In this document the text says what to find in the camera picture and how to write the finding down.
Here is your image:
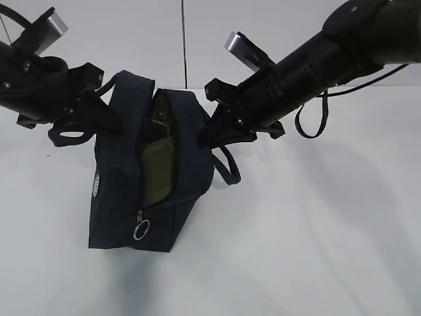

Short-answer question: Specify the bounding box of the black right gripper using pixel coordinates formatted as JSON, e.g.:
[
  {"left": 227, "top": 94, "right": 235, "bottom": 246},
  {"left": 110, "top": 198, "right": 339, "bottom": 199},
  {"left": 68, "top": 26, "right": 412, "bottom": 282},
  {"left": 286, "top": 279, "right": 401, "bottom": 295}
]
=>
[{"left": 198, "top": 72, "right": 285, "bottom": 147}]

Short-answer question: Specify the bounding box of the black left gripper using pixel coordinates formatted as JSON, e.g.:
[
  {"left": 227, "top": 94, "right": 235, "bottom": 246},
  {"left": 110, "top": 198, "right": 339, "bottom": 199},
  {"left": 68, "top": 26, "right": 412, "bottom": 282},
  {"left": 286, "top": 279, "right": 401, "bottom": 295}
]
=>
[{"left": 16, "top": 63, "right": 123, "bottom": 134}]

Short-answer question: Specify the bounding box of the green lidded glass container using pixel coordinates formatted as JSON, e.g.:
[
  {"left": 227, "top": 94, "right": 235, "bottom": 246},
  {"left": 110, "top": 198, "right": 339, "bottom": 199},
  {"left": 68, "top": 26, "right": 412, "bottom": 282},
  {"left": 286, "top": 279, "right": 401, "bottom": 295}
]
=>
[{"left": 141, "top": 137, "right": 174, "bottom": 207}]

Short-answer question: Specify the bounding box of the navy blue lunch bag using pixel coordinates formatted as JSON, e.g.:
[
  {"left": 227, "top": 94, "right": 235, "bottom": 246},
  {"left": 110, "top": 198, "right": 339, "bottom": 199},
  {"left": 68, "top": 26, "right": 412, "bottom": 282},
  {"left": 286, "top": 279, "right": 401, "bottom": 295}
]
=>
[{"left": 49, "top": 70, "right": 241, "bottom": 252}]

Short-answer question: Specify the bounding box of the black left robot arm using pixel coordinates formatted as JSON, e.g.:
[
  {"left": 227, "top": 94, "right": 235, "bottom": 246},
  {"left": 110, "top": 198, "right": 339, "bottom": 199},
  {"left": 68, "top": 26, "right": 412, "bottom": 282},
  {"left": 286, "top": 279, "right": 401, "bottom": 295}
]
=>
[{"left": 1, "top": 43, "right": 123, "bottom": 133}]

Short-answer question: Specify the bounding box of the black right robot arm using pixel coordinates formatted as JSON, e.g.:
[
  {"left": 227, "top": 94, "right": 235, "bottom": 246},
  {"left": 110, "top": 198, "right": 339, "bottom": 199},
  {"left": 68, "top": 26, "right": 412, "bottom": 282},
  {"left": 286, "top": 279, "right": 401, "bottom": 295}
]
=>
[{"left": 198, "top": 1, "right": 420, "bottom": 148}]

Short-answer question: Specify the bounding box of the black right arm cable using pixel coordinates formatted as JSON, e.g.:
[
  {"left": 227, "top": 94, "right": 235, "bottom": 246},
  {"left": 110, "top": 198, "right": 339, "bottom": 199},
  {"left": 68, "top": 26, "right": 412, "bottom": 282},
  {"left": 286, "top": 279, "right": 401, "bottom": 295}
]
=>
[{"left": 295, "top": 62, "right": 412, "bottom": 139}]

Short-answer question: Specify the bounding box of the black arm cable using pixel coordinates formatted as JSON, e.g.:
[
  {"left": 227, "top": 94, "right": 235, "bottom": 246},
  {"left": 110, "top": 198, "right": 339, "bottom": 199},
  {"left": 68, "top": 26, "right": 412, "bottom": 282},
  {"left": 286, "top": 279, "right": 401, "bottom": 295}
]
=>
[
  {"left": 0, "top": 6, "right": 34, "bottom": 45},
  {"left": 295, "top": 62, "right": 412, "bottom": 139}
]

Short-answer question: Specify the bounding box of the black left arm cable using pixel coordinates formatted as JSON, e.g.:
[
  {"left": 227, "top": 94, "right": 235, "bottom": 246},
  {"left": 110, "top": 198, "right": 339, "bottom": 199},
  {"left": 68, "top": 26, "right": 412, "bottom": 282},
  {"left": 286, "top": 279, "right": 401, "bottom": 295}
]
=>
[{"left": 0, "top": 6, "right": 34, "bottom": 45}]

